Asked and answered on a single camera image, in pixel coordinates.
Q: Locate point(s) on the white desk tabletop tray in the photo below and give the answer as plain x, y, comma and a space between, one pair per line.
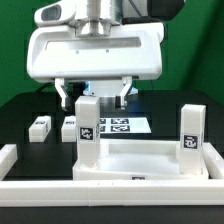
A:
125, 159

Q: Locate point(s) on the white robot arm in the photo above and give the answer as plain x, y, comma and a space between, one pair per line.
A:
96, 18

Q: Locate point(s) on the white U-shaped fence frame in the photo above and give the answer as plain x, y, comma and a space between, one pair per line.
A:
120, 192

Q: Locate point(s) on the fiducial marker sheet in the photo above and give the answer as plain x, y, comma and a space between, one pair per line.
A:
124, 125

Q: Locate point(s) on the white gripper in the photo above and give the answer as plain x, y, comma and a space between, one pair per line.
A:
130, 51

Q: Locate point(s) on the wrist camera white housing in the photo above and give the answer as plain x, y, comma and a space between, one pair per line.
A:
61, 12

